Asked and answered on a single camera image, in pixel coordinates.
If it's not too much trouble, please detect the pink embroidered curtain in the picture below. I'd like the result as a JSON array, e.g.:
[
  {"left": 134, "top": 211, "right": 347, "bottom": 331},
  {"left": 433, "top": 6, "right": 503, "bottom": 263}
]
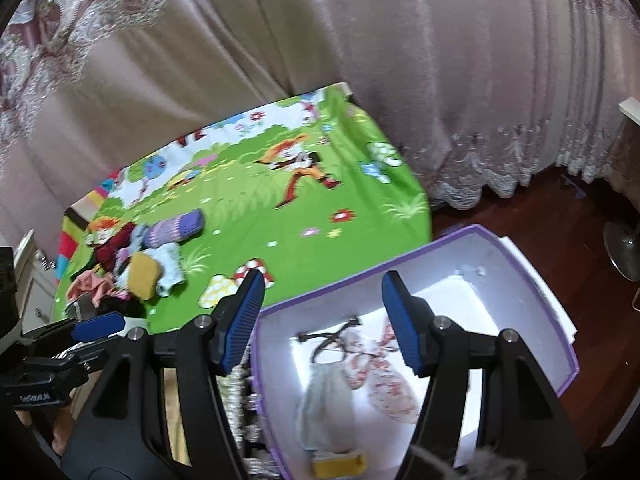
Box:
[{"left": 0, "top": 0, "right": 640, "bottom": 261}]

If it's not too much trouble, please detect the yellow sock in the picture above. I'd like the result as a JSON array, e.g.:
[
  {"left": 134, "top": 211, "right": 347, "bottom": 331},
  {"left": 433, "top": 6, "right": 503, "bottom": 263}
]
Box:
[{"left": 125, "top": 252, "right": 165, "bottom": 301}]

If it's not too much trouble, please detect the white nightstand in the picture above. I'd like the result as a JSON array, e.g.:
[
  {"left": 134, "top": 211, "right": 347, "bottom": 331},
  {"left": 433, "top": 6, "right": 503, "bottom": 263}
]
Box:
[{"left": 12, "top": 230, "right": 56, "bottom": 321}]

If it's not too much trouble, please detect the grey pig plush toy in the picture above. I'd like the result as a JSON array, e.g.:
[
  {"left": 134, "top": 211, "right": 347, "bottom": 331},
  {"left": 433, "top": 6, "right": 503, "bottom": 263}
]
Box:
[{"left": 127, "top": 208, "right": 206, "bottom": 253}]

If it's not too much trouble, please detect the yellow soft item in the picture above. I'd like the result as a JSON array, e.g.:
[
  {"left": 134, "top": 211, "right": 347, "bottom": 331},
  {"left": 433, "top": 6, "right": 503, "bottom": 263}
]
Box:
[{"left": 312, "top": 452, "right": 366, "bottom": 478}]

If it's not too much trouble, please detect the pink fluffy cloth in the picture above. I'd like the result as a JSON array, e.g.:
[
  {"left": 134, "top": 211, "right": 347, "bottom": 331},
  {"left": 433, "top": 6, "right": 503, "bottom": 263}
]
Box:
[{"left": 67, "top": 270, "right": 116, "bottom": 301}]

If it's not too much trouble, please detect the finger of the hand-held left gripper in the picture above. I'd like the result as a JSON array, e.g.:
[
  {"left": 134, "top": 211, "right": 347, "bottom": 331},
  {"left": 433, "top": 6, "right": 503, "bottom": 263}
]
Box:
[
  {"left": 22, "top": 311, "right": 126, "bottom": 346},
  {"left": 44, "top": 344, "right": 114, "bottom": 377}
]

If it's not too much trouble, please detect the light blue cloth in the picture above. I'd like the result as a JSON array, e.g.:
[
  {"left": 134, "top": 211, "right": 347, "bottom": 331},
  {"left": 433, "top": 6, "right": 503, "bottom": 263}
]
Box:
[{"left": 297, "top": 362, "right": 357, "bottom": 453}]

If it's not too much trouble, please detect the red fluffy scarf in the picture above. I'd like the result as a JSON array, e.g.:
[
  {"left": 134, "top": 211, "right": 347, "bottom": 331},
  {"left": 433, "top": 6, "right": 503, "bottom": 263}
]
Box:
[{"left": 95, "top": 222, "right": 137, "bottom": 271}]

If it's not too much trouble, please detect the cartoon printed green mat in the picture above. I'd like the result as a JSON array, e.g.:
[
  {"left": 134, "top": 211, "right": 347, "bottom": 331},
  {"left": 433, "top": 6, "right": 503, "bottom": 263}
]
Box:
[{"left": 50, "top": 82, "right": 433, "bottom": 336}]

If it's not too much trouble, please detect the round fan base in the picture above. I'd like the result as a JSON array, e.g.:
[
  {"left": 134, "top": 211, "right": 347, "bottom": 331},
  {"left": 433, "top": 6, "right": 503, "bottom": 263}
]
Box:
[{"left": 602, "top": 220, "right": 640, "bottom": 281}]

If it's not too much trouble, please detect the floral fabric bow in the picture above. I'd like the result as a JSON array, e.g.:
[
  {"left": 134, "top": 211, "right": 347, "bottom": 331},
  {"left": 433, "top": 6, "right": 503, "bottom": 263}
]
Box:
[{"left": 345, "top": 317, "right": 421, "bottom": 426}]

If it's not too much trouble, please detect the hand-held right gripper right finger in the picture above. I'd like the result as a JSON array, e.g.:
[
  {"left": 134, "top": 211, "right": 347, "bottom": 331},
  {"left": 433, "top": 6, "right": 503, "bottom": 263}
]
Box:
[{"left": 381, "top": 270, "right": 591, "bottom": 480}]

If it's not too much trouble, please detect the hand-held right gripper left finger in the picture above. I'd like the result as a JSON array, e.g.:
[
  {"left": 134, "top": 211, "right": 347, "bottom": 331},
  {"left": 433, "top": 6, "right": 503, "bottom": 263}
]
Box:
[{"left": 60, "top": 269, "right": 266, "bottom": 480}]

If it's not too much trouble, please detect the light blue sock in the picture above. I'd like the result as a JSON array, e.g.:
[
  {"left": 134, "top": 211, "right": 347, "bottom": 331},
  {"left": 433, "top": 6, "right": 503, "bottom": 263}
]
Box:
[{"left": 150, "top": 242, "right": 187, "bottom": 297}]

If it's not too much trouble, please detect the dark cloth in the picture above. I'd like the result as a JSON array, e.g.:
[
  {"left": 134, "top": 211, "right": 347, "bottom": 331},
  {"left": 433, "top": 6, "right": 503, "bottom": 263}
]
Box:
[{"left": 100, "top": 295, "right": 146, "bottom": 318}]

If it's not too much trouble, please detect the white furniture edge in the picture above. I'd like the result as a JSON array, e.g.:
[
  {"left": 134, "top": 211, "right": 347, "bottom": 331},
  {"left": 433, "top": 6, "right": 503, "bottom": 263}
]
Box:
[{"left": 617, "top": 97, "right": 640, "bottom": 126}]

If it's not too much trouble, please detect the purple storage box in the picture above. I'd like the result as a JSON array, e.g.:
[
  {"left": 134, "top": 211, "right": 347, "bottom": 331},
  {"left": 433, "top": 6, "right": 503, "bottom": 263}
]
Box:
[{"left": 250, "top": 225, "right": 581, "bottom": 480}]

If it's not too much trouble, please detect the black hair tie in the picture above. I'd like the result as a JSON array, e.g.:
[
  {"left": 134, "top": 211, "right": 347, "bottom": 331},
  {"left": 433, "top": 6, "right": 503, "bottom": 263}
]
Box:
[{"left": 295, "top": 315, "right": 363, "bottom": 361}]

